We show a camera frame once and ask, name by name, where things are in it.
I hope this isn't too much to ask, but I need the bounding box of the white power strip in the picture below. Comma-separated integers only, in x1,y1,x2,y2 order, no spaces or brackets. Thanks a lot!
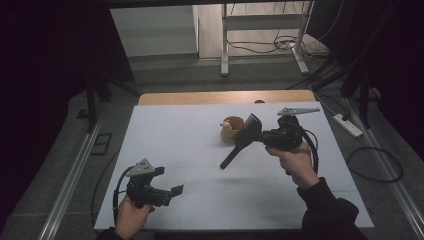
333,113,364,138

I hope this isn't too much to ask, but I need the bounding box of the person's right hand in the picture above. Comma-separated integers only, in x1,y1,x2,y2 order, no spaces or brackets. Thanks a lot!
265,141,321,190

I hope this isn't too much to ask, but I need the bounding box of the bundle of black cables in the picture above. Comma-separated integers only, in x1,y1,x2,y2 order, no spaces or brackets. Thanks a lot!
226,31,329,59

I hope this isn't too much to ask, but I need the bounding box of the black comb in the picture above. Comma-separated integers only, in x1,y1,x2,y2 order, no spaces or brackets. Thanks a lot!
219,113,263,170

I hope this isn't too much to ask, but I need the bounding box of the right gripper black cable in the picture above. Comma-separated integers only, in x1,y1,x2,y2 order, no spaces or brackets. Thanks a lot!
285,123,320,176

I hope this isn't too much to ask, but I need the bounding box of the brown cup with animal figure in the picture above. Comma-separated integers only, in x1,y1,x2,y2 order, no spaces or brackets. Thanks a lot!
219,115,246,144

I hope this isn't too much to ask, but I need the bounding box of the black stand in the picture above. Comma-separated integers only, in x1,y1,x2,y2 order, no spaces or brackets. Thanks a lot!
75,74,143,134
341,64,373,130

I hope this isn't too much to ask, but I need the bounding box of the person's left hand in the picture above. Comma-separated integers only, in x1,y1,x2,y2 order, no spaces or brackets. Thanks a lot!
114,194,157,240

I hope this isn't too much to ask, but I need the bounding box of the white table mat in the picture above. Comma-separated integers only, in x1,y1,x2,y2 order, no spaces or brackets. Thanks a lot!
94,101,374,231

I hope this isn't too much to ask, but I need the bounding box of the dark curtain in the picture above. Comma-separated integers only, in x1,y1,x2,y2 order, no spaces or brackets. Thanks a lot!
0,0,134,214
308,0,424,161

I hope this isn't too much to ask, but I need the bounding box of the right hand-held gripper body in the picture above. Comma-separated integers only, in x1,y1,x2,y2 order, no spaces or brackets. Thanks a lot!
262,106,321,150

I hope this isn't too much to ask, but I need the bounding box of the aluminium rail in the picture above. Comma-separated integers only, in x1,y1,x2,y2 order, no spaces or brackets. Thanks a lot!
37,118,104,240
344,96,424,239

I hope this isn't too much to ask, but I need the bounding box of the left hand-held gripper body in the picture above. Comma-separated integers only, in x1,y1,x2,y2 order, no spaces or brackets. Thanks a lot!
125,158,173,210

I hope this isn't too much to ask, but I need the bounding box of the white metal stand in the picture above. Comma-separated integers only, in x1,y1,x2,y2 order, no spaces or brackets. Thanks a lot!
220,0,314,77

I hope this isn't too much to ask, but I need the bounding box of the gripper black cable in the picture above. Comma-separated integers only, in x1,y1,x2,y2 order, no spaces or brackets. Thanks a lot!
285,123,320,176
112,165,136,228

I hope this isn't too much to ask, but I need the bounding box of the grey panel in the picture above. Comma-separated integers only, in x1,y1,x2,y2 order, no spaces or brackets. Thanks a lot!
109,4,200,58

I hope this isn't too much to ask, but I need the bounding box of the black looped cable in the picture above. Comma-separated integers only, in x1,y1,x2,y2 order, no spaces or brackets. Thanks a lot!
345,146,404,184

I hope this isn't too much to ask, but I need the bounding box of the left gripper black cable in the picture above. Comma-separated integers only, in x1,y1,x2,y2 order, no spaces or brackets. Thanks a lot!
112,165,136,228

